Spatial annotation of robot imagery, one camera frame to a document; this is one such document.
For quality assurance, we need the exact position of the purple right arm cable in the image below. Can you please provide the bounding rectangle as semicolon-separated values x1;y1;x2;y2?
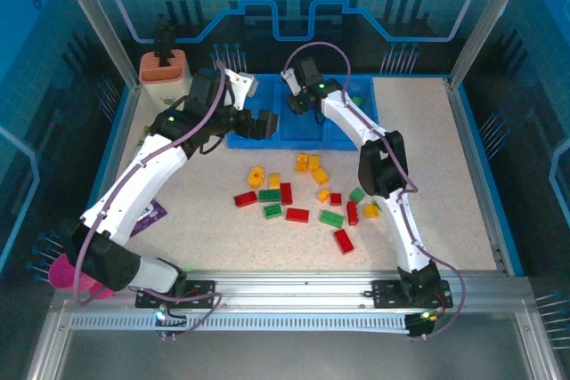
282;40;467;339

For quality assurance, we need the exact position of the cream holder with orange top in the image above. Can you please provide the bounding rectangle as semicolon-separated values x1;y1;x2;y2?
138;48;193;110

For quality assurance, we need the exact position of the round yellow lego brick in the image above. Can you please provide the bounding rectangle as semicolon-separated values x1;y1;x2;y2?
247;166;266;189

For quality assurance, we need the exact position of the aluminium table edge rail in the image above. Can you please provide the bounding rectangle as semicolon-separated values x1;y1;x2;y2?
79;84;143;274
444;78;514;273

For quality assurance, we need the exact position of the slotted grey cable duct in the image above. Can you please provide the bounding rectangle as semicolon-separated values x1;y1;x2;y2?
69;313;413;333

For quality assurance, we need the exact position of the wide aluminium base rail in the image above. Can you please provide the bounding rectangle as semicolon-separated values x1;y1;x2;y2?
51;269;538;317

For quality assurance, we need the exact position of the black controller board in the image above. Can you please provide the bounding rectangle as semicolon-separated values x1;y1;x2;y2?
153;306;189;339
405;308;442;340

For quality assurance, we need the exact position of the aluminium frame post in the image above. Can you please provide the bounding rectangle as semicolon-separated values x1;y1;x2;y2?
47;0;143;90
446;0;539;90

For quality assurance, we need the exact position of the small pink foam cylinder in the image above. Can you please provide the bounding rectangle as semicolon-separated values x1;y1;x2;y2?
91;279;117;301

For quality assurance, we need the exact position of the large pink foam cylinder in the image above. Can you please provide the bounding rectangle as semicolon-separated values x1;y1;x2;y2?
47;253;90;291

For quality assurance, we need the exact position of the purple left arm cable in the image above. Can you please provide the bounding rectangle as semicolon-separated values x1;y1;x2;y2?
70;59;224;337

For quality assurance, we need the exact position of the black tool handle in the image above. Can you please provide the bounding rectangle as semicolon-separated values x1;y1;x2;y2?
152;18;178;70

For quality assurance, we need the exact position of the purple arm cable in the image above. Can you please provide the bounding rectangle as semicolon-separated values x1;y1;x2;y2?
282;40;467;339
70;59;224;337

